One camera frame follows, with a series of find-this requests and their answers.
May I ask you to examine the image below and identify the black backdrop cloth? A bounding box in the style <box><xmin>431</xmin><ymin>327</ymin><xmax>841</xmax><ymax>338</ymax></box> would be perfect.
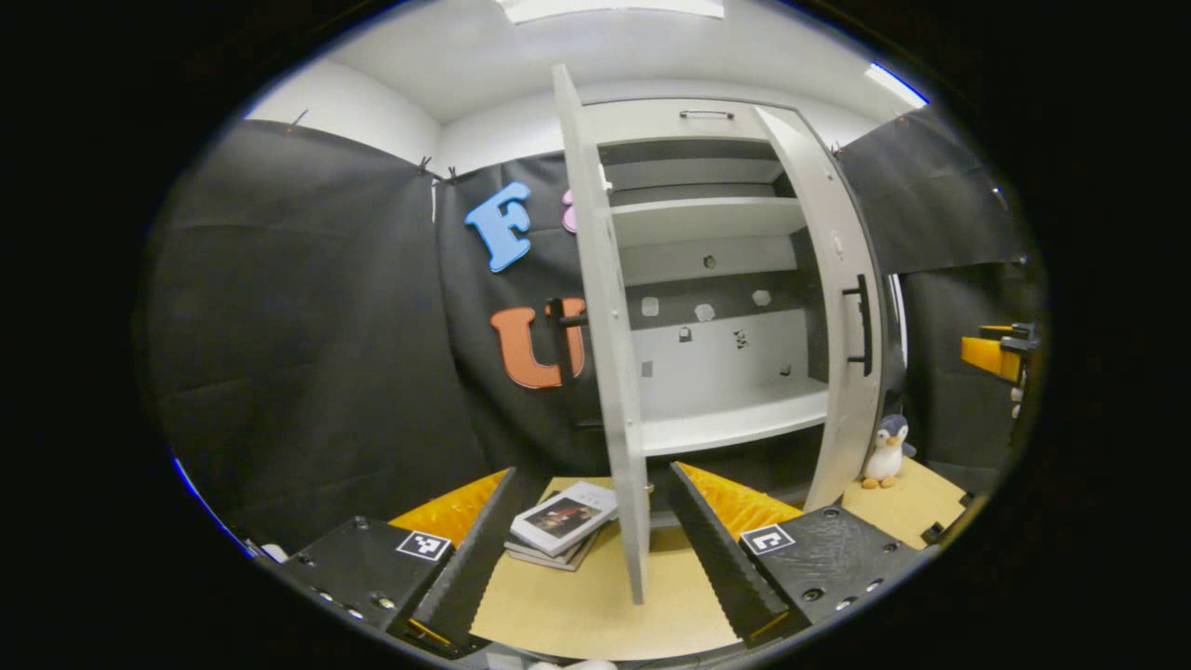
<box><xmin>135</xmin><ymin>104</ymin><xmax>1050</xmax><ymax>555</ymax></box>

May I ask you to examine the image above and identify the white book with dark picture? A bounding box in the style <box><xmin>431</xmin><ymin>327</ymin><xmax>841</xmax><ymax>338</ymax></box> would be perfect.
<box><xmin>509</xmin><ymin>480</ymin><xmax>621</xmax><ymax>558</ymax></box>

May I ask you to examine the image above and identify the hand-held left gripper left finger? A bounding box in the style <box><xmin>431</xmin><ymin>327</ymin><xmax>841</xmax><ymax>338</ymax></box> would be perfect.
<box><xmin>275</xmin><ymin>467</ymin><xmax>529</xmax><ymax>658</ymax></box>

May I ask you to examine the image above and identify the penguin plush toy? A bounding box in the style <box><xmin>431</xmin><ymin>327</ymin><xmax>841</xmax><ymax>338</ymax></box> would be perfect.
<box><xmin>861</xmin><ymin>414</ymin><xmax>918</xmax><ymax>490</ymax></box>

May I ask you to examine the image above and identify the black door handle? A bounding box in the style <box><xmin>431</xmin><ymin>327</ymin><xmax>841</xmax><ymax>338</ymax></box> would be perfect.
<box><xmin>546</xmin><ymin>297</ymin><xmax>590</xmax><ymax>388</ymax></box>
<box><xmin>841</xmin><ymin>274</ymin><xmax>877</xmax><ymax>379</ymax></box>

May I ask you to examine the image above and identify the grey book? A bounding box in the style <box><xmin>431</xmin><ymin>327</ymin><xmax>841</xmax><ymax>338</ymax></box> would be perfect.
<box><xmin>502</xmin><ymin>535</ymin><xmax>598</xmax><ymax>573</ymax></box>

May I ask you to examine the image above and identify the white cabinet with grey interior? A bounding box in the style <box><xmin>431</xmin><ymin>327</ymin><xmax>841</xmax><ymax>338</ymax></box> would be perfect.
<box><xmin>582</xmin><ymin>98</ymin><xmax>843</xmax><ymax>533</ymax></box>

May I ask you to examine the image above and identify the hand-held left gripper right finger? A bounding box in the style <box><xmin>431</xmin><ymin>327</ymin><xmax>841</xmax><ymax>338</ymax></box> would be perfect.
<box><xmin>664</xmin><ymin>461</ymin><xmax>930</xmax><ymax>650</ymax></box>

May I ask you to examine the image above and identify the white cabinet door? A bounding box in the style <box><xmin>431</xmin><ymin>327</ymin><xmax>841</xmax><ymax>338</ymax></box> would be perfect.
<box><xmin>752</xmin><ymin>104</ymin><xmax>885</xmax><ymax>513</ymax></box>
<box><xmin>551</xmin><ymin>63</ymin><xmax>652</xmax><ymax>606</ymax></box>

